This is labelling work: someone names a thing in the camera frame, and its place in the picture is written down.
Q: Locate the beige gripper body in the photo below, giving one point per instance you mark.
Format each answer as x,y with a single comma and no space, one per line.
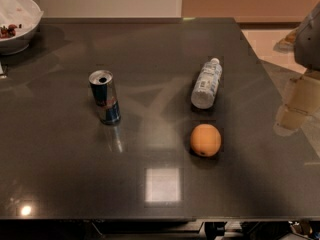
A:
308,44

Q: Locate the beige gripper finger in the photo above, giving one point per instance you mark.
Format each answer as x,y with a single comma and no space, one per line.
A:
289,119

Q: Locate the clear plastic water bottle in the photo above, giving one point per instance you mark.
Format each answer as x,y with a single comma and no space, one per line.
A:
206,87

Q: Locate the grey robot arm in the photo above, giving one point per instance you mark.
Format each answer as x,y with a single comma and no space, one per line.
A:
306,45

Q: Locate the redbull can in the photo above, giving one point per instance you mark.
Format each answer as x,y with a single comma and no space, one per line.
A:
105,97

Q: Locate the orange fruit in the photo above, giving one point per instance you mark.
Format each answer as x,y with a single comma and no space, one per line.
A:
205,140

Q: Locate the white bowl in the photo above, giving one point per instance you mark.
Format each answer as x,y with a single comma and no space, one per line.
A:
17,43

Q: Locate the red snacks in bowl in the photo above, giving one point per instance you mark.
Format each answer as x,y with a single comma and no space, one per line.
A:
9,31

